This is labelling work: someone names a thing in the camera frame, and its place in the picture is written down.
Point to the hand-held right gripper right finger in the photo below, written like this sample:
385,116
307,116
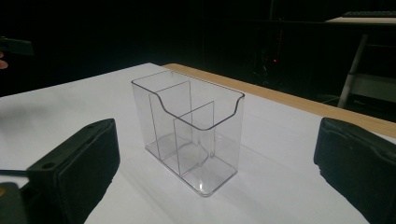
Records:
361,168

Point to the clear plastic divided organizer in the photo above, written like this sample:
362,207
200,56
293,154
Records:
190,146

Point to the dark keyboard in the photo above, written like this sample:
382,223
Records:
370,14

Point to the grey metal shelf rack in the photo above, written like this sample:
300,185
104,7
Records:
355,62

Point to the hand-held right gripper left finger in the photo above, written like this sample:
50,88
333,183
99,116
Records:
77,161

